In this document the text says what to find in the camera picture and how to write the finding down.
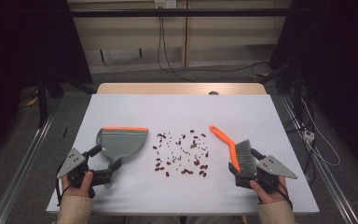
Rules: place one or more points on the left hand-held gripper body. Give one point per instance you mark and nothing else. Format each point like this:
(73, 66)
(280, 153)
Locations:
(74, 161)

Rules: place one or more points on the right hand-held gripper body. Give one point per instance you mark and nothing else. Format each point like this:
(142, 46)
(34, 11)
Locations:
(273, 168)

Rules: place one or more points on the orange brush with grey bristles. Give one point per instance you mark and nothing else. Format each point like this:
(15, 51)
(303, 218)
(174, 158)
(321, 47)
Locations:
(245, 157)

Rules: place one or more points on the grey dustpan with orange edge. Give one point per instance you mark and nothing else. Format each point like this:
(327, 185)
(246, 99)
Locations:
(122, 143)

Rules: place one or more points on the red and green beans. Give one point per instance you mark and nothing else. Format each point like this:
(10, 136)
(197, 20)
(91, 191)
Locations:
(180, 152)

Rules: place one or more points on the person's right hand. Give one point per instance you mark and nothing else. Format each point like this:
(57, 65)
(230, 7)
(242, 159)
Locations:
(272, 197)

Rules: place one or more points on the person's left hand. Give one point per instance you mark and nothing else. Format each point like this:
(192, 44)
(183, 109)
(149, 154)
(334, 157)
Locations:
(77, 191)

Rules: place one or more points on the black metal stand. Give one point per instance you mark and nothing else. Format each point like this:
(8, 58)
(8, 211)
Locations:
(42, 99)
(297, 93)

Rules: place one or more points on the dark round table grommet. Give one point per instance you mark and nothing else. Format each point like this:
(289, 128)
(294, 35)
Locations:
(213, 92)

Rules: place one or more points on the white table mat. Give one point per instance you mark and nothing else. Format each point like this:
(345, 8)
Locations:
(180, 112)

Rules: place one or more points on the wooden table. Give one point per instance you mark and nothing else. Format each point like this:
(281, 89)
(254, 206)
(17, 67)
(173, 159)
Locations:
(180, 88)

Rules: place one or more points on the black curtain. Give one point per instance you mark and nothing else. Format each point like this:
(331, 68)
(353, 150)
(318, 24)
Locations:
(338, 46)
(24, 40)

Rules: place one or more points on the metal floor rail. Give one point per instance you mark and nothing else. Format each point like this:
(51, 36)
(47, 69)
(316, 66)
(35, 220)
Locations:
(21, 168)
(320, 161)

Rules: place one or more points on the black horizontal frame bar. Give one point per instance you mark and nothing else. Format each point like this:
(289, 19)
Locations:
(180, 12)

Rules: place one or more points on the white wall socket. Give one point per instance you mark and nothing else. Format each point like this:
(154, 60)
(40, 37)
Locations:
(165, 3)

